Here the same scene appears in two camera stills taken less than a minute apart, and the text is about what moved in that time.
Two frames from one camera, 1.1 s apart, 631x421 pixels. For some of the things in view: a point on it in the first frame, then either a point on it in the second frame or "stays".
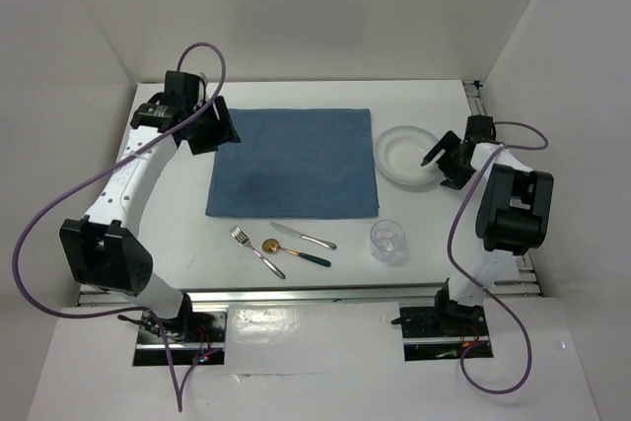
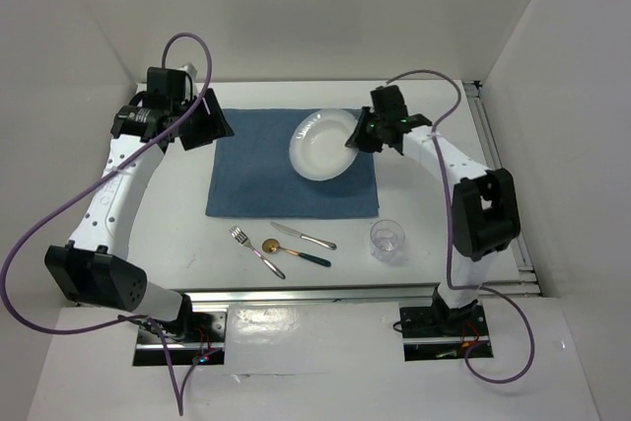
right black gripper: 455,178 to 359,140
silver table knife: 309,239 stays
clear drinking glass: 387,241 stays
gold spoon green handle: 271,245 stays
